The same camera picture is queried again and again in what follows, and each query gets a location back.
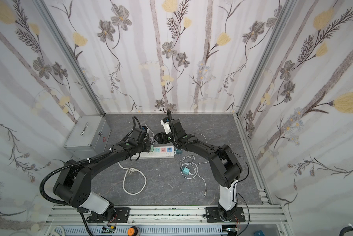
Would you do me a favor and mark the white charging cable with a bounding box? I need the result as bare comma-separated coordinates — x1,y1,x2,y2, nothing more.
178,133,210,197

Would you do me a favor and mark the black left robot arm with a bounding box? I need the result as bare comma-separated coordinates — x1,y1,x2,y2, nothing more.
40,116,151,221

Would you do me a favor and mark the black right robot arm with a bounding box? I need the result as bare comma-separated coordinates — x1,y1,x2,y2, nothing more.
155,110,242,221

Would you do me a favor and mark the white colourful power strip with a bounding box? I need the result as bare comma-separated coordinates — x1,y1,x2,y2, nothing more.
140,146,175,159

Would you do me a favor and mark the grey metal first-aid box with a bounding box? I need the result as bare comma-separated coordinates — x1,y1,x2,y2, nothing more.
64,116,111,161

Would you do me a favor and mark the orange emergency button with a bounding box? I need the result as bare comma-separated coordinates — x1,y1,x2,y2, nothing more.
127,226,139,236

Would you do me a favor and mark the coiled white cable bundle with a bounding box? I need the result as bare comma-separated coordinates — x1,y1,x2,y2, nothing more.
143,123,156,144

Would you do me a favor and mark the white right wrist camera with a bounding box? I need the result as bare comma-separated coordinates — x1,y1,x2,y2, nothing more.
161,118,172,134

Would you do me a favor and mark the white slotted cable duct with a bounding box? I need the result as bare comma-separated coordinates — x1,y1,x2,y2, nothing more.
48,225,228,236

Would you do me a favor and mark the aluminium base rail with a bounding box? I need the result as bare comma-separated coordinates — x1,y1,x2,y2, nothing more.
43,205,289,226

